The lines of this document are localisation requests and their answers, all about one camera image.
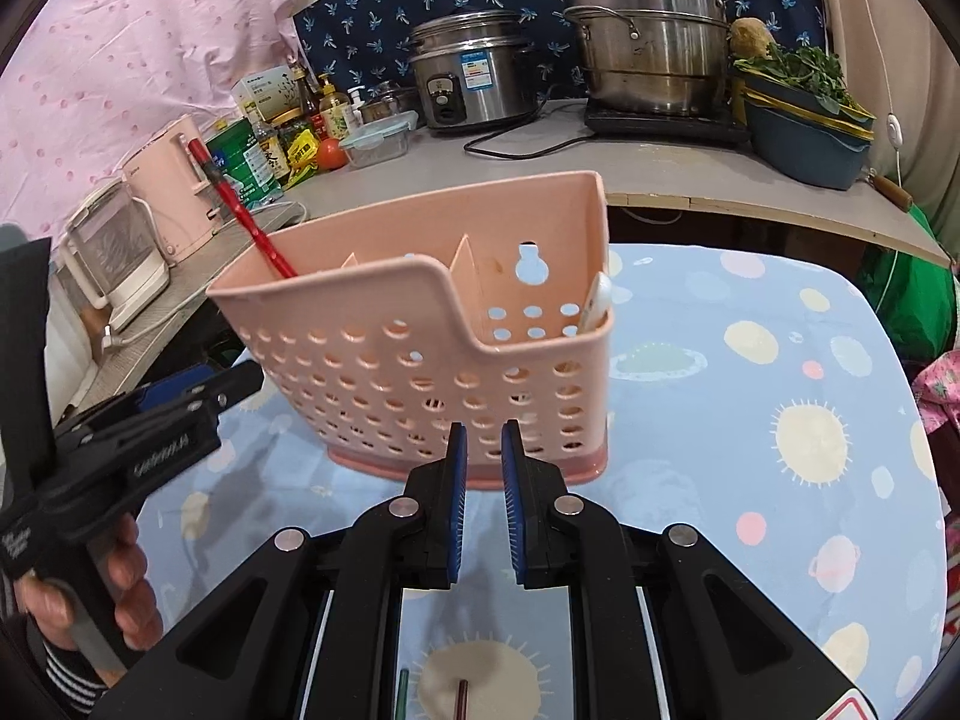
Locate black power cord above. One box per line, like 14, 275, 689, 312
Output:
463, 101, 593, 160

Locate white cable with switch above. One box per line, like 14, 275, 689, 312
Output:
855, 0, 908, 188

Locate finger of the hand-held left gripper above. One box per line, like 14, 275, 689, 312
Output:
133, 363, 227, 404
88, 360, 265, 454

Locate blue plastic basin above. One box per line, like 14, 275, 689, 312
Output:
733, 64, 877, 191

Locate black induction cooker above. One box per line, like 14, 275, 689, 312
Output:
583, 99, 753, 147

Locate green plastic bag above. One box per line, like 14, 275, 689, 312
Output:
859, 202, 960, 372

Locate leafy green vegetables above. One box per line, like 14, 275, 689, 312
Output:
739, 43, 852, 112

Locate clear plastic food container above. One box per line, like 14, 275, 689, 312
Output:
339, 111, 419, 168

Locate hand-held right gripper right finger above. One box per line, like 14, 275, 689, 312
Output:
501, 420, 878, 720

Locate stacked steel steamer pot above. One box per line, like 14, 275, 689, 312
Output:
556, 0, 758, 117

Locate yellow label oil bottle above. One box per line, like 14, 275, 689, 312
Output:
319, 75, 353, 140

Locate white spoon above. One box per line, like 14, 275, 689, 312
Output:
576, 272, 614, 335

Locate pink floral cloth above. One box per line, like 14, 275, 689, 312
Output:
911, 349, 960, 451

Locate small pot with glass lid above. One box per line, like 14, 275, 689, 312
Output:
360, 81, 421, 125

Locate person's left hand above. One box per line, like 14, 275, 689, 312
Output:
15, 514, 164, 653

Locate pink kitchen appliance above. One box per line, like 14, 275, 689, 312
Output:
120, 114, 226, 265

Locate blue printed tablecloth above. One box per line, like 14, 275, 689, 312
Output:
135, 240, 950, 720

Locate navy printed cloth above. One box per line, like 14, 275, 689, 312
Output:
292, 0, 833, 102

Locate clear seasoning bottle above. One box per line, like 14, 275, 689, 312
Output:
251, 109, 290, 182

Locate wooden handled tool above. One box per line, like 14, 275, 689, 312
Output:
866, 171, 914, 211

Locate steel rice cooker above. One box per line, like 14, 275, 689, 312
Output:
409, 10, 542, 134

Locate pink perforated utensil basket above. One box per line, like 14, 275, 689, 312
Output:
205, 171, 617, 494

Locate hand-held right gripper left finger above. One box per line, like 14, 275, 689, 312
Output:
90, 422, 470, 720

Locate person's left forearm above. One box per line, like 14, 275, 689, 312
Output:
30, 637, 121, 720

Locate brown potato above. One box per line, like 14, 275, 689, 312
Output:
730, 17, 777, 61

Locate beige curtain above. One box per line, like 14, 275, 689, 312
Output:
806, 0, 960, 271

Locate white glass electric kettle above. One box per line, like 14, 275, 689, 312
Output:
60, 178, 172, 331

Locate white carton box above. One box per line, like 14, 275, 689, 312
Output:
231, 65, 310, 121

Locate pink dotted curtain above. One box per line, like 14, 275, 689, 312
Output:
0, 0, 353, 230

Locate yellow snack packet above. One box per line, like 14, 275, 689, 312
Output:
289, 131, 323, 186

